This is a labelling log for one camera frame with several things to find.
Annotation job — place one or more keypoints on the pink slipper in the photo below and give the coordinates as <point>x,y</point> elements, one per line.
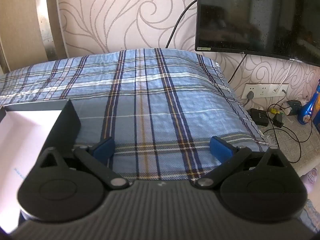
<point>310,178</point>

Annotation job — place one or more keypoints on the blue plaid cloth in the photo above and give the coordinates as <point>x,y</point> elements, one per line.
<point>160,110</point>

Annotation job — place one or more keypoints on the white tray with grey rim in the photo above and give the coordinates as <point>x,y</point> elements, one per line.
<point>22,140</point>

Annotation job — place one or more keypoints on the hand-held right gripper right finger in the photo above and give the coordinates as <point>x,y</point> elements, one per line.
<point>221,150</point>

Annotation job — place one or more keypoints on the blue bottle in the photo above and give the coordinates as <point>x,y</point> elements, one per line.
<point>310,110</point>

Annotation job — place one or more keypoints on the metal wall strip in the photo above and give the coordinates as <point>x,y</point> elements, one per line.
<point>47,25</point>

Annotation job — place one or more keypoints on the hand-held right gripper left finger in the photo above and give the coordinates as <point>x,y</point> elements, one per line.
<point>103,151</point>

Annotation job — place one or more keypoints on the small black charger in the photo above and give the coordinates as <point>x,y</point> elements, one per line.
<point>278,121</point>

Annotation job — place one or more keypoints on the black flat screen television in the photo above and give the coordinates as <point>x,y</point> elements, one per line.
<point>255,17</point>

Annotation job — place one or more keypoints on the black adapter box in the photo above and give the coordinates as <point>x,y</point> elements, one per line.
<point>260,117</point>

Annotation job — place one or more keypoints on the white wall socket panel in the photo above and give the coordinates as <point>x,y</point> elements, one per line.
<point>265,90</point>

